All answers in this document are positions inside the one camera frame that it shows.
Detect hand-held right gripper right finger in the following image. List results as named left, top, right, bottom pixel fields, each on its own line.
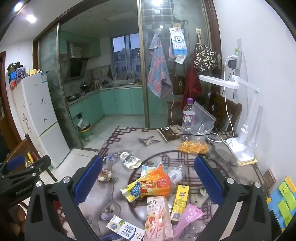
left=194, top=156, right=272, bottom=241

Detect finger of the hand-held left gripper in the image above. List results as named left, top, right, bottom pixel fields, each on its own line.
left=0, top=154, right=26, bottom=179
left=5, top=155, right=52, bottom=183

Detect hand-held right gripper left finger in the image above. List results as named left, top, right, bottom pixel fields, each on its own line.
left=24, top=155, right=103, bottom=241

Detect clear crushed plastic bottle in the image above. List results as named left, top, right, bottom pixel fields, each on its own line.
left=165, top=163, right=185, bottom=186

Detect yellow tea carton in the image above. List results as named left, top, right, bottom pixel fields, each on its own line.
left=170, top=185, right=189, bottom=222

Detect white blue snack packet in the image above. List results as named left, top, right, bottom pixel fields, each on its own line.
left=120, top=151, right=142, bottom=170

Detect person's left hand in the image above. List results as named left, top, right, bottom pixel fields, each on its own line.
left=7, top=204, right=26, bottom=239

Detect zip bag of orange snacks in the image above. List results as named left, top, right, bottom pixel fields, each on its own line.
left=178, top=101, right=216, bottom=154

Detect wooden coaster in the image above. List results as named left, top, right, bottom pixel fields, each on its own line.
left=236, top=158, right=258, bottom=167

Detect pink plastic wrapper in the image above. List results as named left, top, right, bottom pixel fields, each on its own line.
left=172, top=203, right=205, bottom=241

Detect green kitchen waste bin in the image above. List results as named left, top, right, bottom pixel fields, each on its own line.
left=77, top=119, right=92, bottom=143

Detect white refrigerator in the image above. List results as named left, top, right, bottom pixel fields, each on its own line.
left=13, top=71, right=71, bottom=168

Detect orange snack bag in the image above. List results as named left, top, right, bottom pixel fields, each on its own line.
left=120, top=164, right=171, bottom=202

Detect white milk carton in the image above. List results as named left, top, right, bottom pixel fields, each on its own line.
left=106, top=215, right=146, bottom=241

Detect small wooden box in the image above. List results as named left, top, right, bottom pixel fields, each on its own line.
left=262, top=169, right=277, bottom=184

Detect purple-capped drink bottle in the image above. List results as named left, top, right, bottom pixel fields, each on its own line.
left=181, top=98, right=197, bottom=142

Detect pink biscuit stick box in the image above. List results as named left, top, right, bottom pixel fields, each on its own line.
left=143, top=196, right=174, bottom=241

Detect dark wooden chair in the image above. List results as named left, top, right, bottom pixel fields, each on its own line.
left=206, top=93, right=243, bottom=132

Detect white desk lamp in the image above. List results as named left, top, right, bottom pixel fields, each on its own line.
left=199, top=74, right=260, bottom=163

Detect teal kitchen cabinets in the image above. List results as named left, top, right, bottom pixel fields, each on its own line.
left=68, top=87, right=148, bottom=121

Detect blue plastic crate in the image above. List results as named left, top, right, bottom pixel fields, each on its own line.
left=8, top=61, right=28, bottom=90

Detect red cloth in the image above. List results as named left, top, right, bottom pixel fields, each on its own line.
left=184, top=62, right=203, bottom=106

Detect brown bag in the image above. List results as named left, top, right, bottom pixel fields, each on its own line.
left=173, top=75, right=186, bottom=96

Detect black range hood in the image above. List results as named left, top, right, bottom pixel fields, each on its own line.
left=66, top=42, right=89, bottom=80

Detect plaid towel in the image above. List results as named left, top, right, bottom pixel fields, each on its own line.
left=147, top=32, right=173, bottom=99

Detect letter-patterned bag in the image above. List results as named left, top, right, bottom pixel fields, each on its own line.
left=193, top=43, right=222, bottom=75

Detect kitchen window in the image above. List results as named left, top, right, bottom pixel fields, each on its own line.
left=112, top=34, right=141, bottom=78

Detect white power strip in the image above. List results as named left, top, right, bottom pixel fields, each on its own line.
left=232, top=47, right=243, bottom=70

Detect white blue hanging bag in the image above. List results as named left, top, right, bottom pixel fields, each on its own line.
left=168, top=27, right=187, bottom=64

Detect white charger cable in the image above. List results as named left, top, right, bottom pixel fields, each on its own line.
left=208, top=56, right=238, bottom=145

